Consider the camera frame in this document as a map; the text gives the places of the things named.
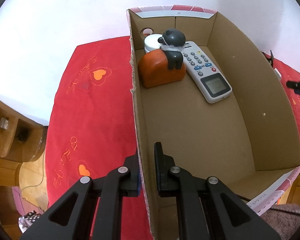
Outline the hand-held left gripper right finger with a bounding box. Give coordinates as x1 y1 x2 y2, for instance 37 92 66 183
154 142 282 240

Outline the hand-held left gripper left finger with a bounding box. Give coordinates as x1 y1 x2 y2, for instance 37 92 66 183
20 154 140 240

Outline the pink patterned cardboard box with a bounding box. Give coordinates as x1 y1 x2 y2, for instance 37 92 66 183
126 4 300 240

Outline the white remote with screen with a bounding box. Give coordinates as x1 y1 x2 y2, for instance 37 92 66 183
181 41 233 104

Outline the orange figurine with grey character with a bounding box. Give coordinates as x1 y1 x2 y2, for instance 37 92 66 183
137 29 188 88

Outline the white round jar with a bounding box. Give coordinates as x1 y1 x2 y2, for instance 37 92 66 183
144 34 165 54

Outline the red printed blanket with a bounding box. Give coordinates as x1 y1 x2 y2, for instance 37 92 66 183
46 35 300 240

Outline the black polka dot cloth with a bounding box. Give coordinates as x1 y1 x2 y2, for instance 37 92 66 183
19 210 44 239

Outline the pink floor mat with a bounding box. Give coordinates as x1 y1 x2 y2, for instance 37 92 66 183
11 186 49 218

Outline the small dark object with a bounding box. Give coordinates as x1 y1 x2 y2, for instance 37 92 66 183
16 127 29 143

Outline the wooden shelf unit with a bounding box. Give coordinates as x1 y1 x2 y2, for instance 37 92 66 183
0 92 49 205

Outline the pinkish fuzzy towel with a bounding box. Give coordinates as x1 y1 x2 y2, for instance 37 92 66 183
261 202 300 240

